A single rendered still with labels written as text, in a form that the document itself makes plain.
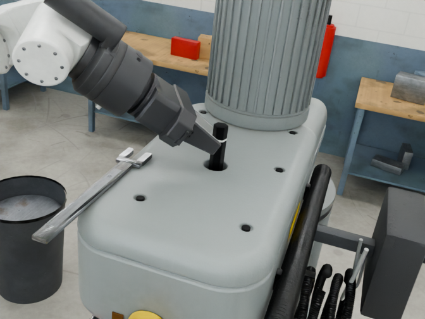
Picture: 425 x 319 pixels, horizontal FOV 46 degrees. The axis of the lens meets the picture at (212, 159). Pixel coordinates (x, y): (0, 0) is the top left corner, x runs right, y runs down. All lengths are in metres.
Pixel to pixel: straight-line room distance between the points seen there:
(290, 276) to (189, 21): 4.68
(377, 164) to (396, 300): 3.68
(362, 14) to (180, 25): 1.78
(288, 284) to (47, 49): 0.42
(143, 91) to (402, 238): 0.58
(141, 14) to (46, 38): 4.88
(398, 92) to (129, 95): 3.98
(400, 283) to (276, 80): 0.47
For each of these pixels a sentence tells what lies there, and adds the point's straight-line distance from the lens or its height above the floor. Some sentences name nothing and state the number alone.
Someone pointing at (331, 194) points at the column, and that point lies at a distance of 1.42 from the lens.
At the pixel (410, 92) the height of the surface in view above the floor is 0.96.
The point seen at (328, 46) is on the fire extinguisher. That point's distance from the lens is 4.86.
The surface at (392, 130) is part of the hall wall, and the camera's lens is 5.19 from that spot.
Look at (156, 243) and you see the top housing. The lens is 0.60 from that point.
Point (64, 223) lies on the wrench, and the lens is 0.61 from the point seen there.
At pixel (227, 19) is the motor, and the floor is 2.07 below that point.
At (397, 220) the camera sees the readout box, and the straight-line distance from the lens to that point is 1.06.
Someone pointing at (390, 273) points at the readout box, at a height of 1.64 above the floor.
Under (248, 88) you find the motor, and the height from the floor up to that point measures 1.97.
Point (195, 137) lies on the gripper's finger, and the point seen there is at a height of 1.95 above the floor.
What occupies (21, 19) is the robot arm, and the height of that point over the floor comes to 2.08.
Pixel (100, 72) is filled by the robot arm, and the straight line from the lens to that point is 0.64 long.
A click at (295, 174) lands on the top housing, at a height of 1.89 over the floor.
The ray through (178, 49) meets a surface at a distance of 4.75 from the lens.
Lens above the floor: 2.25
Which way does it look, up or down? 28 degrees down
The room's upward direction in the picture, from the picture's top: 7 degrees clockwise
